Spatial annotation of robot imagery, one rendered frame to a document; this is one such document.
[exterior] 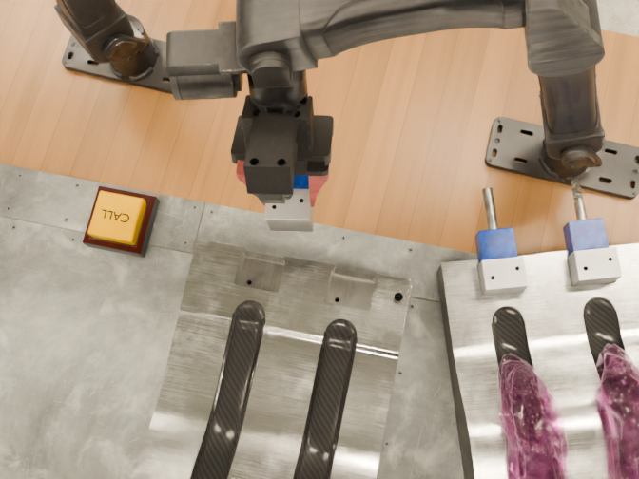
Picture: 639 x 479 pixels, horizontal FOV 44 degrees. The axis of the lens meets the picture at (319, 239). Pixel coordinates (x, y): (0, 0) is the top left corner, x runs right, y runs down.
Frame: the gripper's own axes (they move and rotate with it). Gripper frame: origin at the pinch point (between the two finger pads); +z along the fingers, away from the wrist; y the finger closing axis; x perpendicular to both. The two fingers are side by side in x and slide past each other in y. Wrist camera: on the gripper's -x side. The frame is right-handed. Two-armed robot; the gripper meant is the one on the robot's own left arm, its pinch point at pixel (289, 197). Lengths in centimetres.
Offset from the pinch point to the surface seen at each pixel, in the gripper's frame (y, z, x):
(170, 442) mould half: -12.3, 17.3, -21.6
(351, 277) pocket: 7.0, 10.5, -2.6
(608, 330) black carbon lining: 37.3, 15.2, -5.7
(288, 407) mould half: 0.5, 16.5, -17.0
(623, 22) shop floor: 69, 49, 114
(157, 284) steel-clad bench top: -18.4, 16.4, 0.1
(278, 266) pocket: -2.0, 10.5, -1.3
